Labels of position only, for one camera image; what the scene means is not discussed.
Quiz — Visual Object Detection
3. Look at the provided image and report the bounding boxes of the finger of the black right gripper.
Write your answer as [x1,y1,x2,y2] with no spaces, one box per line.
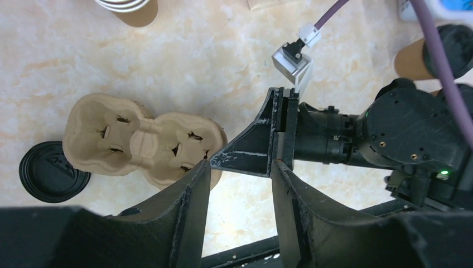
[210,88,284,178]

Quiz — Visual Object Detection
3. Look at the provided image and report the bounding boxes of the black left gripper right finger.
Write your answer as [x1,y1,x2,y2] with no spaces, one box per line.
[271,161,472,267]

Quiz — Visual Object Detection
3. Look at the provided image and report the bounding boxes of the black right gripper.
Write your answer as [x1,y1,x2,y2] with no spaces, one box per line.
[279,78,472,173]

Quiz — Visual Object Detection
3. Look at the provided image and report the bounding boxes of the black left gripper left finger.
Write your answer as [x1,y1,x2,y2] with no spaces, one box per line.
[1,160,211,267]

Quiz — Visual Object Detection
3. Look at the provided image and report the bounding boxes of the brown pulp cup carrier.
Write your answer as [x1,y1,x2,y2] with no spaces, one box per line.
[62,93,228,189]

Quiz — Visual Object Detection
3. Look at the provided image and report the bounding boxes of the black cup lid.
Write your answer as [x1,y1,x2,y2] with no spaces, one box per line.
[419,24,472,80]

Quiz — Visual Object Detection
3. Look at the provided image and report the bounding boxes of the cream paper takeout bag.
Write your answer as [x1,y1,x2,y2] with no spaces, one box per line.
[247,0,296,11]

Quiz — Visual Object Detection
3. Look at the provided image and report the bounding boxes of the brown paper coffee cup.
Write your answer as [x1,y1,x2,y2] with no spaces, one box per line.
[393,39,435,81]

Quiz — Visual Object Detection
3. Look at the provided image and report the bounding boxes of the stack of black lids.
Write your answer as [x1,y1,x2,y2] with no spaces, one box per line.
[18,141,91,203]

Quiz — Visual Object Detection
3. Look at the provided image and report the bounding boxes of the white plastic basket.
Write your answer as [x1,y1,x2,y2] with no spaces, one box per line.
[397,0,472,22]

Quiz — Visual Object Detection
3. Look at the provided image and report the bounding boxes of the stack of brown paper cups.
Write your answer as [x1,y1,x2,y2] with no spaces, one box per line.
[95,0,158,27]

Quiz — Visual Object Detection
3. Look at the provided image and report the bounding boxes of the blue cartoon cloth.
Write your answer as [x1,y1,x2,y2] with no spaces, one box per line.
[441,0,472,12]

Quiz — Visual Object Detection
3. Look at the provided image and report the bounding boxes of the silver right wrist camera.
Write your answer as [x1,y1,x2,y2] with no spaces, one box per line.
[272,39,314,88]

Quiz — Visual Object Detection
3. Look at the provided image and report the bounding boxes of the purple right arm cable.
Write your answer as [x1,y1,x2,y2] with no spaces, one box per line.
[314,0,473,152]

